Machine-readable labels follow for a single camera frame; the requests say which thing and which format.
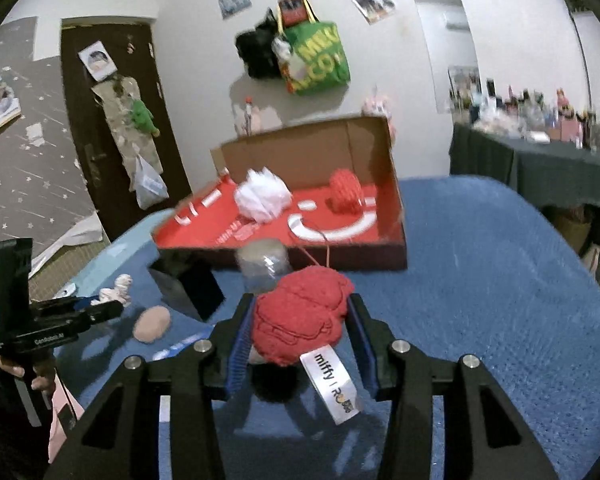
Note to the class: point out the green tote bag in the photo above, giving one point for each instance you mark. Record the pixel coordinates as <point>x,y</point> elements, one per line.
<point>320,60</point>

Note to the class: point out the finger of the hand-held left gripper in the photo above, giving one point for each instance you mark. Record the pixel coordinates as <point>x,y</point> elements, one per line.
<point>105,311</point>
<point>85,303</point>

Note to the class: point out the white plastic bag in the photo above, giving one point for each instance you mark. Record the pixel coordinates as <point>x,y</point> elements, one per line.
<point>150,185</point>

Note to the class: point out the tan bag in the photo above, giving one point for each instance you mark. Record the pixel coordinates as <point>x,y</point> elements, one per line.
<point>570,225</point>

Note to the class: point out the cardboard box red inside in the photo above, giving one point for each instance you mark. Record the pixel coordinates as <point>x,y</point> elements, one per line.
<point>290,155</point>

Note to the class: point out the blue blanket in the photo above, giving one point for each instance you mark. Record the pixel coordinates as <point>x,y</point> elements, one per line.
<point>480,285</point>

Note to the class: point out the white plastic sheet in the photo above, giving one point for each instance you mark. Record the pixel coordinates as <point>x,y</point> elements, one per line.
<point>70,240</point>

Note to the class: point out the dark brown door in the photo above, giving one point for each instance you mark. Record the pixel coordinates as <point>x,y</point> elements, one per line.
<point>85,120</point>

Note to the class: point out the black bag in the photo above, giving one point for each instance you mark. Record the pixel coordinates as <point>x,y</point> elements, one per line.
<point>257,50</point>

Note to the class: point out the person's left hand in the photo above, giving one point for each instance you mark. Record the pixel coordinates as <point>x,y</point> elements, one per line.
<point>42,376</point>

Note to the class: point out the person's left forearm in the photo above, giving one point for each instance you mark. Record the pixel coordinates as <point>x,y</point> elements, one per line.
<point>60,412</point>

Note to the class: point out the dark flat square pad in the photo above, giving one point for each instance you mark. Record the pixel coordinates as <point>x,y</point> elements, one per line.
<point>195,290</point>

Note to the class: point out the cluster of cosmetics bottles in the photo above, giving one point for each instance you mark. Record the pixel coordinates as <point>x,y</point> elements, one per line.
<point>530,107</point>

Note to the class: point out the black pompom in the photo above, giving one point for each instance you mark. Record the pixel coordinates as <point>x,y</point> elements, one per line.
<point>275,385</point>

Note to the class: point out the red crochet pouch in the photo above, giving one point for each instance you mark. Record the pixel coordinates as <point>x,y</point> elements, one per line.
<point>345,190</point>

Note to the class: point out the white torn paper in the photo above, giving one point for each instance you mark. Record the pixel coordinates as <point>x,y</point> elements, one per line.
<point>36,135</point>

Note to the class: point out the green plush toy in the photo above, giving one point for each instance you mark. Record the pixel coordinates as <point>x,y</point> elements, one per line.
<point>142,116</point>

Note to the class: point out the white knotted cloth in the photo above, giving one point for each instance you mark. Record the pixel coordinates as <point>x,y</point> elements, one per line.
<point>117,289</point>

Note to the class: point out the small white box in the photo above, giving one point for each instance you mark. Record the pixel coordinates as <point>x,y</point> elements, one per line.
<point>538,137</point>

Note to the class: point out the white mesh bath pouf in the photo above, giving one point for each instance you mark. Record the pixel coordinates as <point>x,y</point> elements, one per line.
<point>262,197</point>

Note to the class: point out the red plush toy white label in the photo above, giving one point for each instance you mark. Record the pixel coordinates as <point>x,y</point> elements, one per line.
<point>300,312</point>

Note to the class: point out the photo sheet on door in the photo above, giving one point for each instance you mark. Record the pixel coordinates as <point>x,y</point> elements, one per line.
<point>97,60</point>

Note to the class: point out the white air conditioner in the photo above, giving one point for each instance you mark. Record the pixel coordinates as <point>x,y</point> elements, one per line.
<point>458,21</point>

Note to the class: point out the red and yellow bag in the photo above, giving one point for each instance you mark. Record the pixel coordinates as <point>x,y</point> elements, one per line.
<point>295,7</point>

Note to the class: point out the white plush bag charm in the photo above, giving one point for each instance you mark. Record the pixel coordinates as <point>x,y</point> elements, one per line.
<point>282,49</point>

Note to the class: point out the clear glass jar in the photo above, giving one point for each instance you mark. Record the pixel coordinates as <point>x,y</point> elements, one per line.
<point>262,262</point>

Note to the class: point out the dark green tablecloth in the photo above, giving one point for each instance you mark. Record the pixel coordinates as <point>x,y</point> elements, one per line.
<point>530,165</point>

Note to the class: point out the paper hanging organiser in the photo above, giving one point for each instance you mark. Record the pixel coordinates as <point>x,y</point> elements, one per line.
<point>125,135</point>

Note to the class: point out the light blue bed sheet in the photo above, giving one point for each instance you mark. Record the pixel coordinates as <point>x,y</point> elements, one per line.
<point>130,232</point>

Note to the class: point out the wall calendar with photo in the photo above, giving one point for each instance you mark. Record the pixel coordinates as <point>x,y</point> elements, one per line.
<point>2,105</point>

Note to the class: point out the beige round sponge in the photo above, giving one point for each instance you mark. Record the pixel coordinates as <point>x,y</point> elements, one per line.
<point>152,324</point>

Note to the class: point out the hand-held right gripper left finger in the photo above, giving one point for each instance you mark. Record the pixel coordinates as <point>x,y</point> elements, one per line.
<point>240,355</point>

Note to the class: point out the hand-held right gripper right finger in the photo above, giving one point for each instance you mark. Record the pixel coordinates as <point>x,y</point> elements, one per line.
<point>362,355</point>

